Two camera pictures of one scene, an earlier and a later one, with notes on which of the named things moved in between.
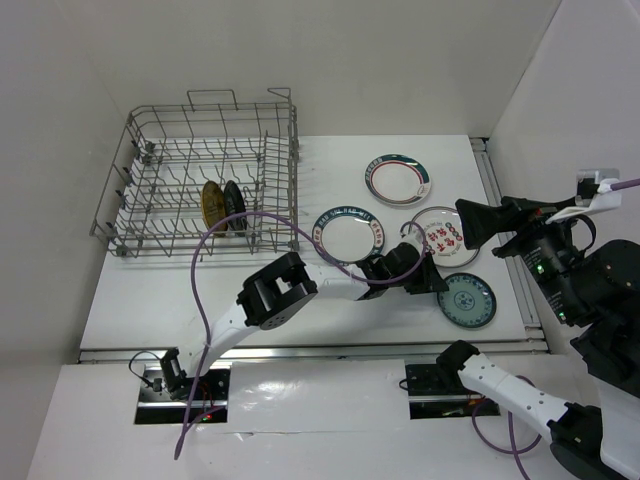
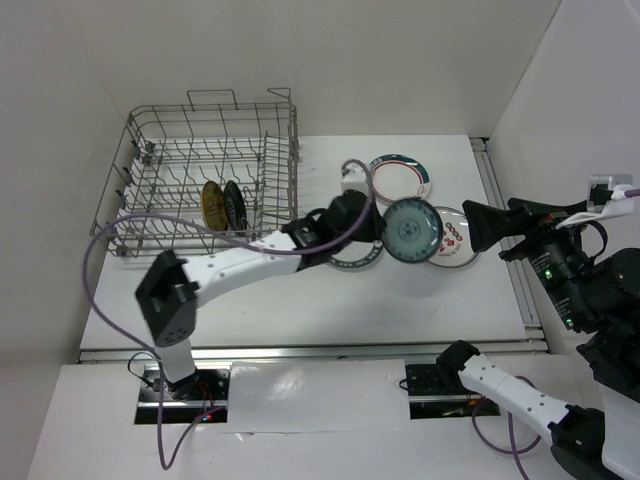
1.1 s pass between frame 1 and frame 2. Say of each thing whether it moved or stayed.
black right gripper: stayed
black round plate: stayed
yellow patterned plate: stayed
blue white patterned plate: moved
